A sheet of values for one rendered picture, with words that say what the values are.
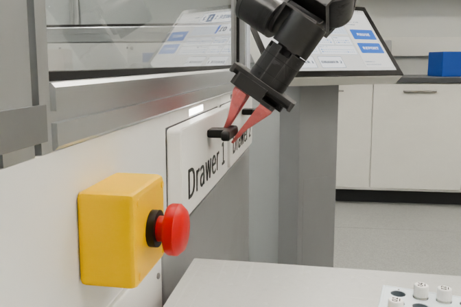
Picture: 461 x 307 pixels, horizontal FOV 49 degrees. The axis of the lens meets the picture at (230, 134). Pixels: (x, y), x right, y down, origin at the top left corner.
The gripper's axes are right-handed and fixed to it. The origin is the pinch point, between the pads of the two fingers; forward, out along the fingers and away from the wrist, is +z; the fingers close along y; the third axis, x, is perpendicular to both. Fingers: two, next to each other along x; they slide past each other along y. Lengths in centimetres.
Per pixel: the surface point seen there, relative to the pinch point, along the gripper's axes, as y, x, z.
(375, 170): -82, -292, 18
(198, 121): 3.8, 8.6, -0.6
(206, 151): 1.1, 4.1, 3.1
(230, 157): -1.5, -15.1, 6.3
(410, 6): -39, -362, -99
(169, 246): -3.1, 37.7, 2.2
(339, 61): -10, -92, -21
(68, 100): 8.2, 40.2, -3.3
